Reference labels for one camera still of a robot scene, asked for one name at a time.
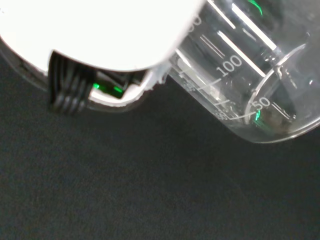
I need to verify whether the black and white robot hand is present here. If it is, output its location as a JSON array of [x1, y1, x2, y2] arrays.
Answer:
[[0, 0, 204, 115]]

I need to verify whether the black bench cloth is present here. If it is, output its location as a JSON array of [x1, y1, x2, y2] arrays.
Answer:
[[0, 44, 320, 240]]

